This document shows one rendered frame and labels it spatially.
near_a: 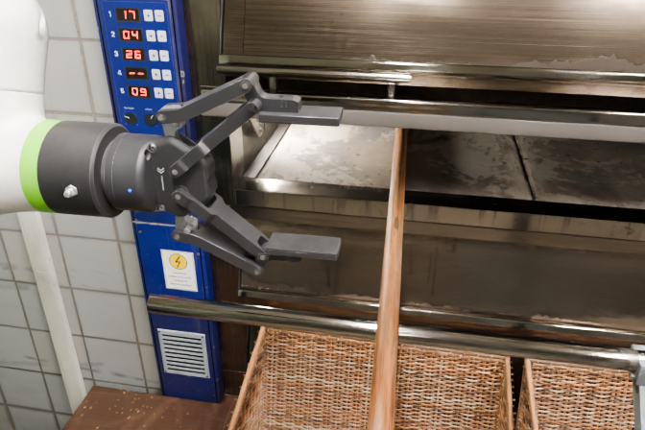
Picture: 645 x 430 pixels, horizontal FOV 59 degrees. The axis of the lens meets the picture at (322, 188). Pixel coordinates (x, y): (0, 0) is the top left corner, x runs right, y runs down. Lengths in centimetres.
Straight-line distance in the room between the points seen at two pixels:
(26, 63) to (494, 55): 72
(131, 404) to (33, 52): 114
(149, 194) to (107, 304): 99
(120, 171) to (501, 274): 89
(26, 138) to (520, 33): 77
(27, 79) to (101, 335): 107
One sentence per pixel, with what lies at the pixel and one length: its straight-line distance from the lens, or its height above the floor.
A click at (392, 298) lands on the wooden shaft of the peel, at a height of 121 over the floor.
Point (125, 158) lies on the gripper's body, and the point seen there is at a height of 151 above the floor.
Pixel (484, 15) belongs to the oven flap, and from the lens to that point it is 104.
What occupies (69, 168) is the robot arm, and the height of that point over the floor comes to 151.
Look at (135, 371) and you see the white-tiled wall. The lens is 165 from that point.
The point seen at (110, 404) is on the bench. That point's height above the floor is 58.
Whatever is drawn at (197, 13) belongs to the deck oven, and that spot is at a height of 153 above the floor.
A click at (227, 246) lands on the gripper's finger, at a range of 58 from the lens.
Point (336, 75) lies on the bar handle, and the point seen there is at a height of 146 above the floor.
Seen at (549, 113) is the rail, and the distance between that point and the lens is 94.
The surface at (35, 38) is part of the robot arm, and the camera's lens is 63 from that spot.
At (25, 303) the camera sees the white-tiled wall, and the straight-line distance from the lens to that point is 167.
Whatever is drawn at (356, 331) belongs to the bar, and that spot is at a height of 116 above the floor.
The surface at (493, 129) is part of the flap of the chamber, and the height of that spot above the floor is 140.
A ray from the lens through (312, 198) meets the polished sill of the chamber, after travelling 117.
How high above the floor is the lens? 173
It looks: 27 degrees down
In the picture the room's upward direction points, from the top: straight up
